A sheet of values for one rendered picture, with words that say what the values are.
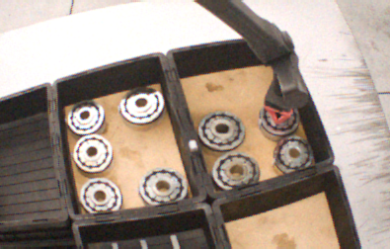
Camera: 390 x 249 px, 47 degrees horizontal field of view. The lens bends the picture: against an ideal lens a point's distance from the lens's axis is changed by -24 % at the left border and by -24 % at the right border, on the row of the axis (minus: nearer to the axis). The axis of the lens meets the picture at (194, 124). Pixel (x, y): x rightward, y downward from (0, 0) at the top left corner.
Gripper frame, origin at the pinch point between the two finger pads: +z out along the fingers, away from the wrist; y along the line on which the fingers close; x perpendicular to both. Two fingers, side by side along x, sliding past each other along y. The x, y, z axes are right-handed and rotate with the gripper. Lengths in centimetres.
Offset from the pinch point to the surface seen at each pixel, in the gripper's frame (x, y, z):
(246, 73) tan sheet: 12.9, 10.6, 3.8
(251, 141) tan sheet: 4.4, -7.4, 4.0
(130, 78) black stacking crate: 35.6, -5.8, -0.7
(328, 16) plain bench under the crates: -1, 65, 17
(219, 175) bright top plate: 6.5, -19.9, 1.1
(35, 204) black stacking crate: 43, -48, 3
